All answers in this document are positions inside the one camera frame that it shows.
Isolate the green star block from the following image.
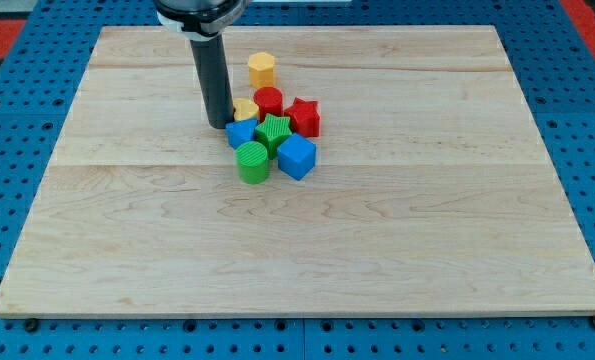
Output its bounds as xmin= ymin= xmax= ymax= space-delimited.
xmin=255 ymin=113 xmax=292 ymax=159

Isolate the red cylinder block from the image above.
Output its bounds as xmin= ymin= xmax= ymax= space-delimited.
xmin=253 ymin=87 xmax=283 ymax=123

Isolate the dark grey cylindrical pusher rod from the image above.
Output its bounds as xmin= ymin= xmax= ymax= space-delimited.
xmin=190 ymin=35 xmax=234 ymax=129

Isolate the yellow hexagon block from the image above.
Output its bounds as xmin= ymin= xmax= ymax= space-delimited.
xmin=247 ymin=52 xmax=276 ymax=89

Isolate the red star block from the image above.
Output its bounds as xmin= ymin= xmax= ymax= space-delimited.
xmin=284 ymin=97 xmax=321 ymax=138

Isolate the yellow heart block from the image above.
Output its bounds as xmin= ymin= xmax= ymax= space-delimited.
xmin=233 ymin=98 xmax=259 ymax=121

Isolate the blue cube block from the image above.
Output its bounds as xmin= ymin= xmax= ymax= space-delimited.
xmin=277 ymin=133 xmax=317 ymax=180

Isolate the blue triangle block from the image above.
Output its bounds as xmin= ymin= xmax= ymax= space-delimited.
xmin=226 ymin=118 xmax=258 ymax=149

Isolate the green cylinder block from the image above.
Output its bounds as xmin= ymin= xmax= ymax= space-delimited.
xmin=235 ymin=141 xmax=269 ymax=184

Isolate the light wooden board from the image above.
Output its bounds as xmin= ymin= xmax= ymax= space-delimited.
xmin=0 ymin=25 xmax=595 ymax=319

